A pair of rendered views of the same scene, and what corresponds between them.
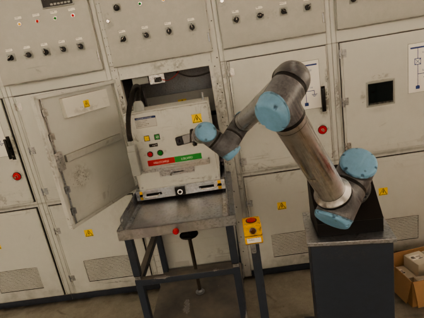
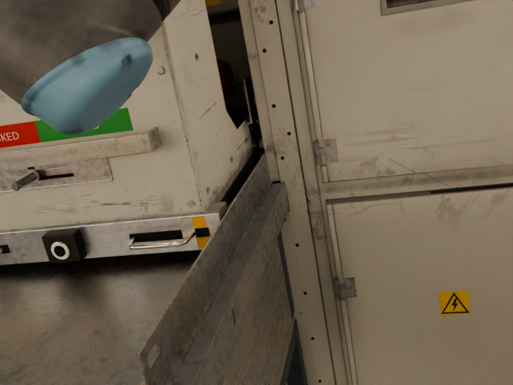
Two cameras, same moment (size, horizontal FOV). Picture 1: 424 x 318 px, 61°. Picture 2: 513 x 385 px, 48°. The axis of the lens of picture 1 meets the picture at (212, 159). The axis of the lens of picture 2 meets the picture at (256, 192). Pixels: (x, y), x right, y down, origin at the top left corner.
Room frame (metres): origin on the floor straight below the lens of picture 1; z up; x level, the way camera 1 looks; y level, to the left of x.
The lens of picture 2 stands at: (1.19, -0.28, 1.24)
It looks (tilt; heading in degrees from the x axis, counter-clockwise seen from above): 19 degrees down; 12
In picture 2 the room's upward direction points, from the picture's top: 11 degrees counter-clockwise
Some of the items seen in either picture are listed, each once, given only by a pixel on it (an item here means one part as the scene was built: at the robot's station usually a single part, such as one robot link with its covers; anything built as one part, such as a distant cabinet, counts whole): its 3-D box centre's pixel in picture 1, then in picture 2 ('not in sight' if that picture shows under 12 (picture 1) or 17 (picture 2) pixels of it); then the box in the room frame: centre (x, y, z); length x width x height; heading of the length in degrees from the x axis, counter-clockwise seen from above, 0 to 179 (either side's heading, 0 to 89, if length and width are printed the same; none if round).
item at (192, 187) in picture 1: (180, 188); (75, 237); (2.04, 0.22, 0.90); 0.54 x 0.05 x 0.06; 87
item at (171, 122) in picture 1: (172, 149); (24, 92); (2.02, 0.22, 1.15); 0.48 x 0.01 x 0.48; 87
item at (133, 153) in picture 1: (135, 159); not in sight; (1.96, 0.43, 1.14); 0.08 x 0.05 x 0.17; 177
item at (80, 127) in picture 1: (92, 148); not in sight; (2.12, 0.70, 1.21); 0.63 x 0.07 x 0.74; 152
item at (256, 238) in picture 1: (252, 230); not in sight; (1.46, -0.13, 0.85); 0.08 x 0.08 x 0.10; 87
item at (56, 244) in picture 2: (180, 190); (63, 247); (2.00, 0.22, 0.90); 0.06 x 0.03 x 0.05; 87
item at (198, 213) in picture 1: (182, 201); (79, 283); (2.01, 0.22, 0.82); 0.68 x 0.62 x 0.06; 177
